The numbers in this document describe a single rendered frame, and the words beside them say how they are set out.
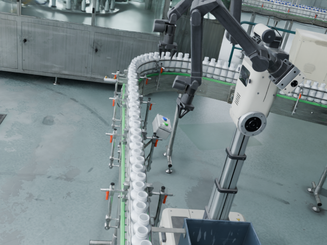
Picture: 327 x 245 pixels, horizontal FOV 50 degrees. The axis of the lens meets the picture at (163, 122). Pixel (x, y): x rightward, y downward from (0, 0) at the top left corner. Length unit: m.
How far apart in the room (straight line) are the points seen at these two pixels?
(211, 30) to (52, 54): 3.21
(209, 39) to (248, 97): 5.07
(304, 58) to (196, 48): 3.93
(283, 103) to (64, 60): 2.96
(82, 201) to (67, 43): 2.47
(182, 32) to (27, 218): 4.83
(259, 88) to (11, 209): 2.06
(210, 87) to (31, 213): 1.82
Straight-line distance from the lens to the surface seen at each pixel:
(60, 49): 4.90
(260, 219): 3.29
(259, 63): 1.68
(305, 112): 3.29
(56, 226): 2.83
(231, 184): 2.27
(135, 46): 4.81
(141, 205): 1.28
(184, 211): 2.68
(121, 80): 2.54
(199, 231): 1.64
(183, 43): 6.84
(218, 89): 3.18
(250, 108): 1.95
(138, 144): 1.61
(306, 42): 5.45
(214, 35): 6.93
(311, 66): 5.54
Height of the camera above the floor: 1.98
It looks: 27 degrees down
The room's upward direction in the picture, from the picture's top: 11 degrees clockwise
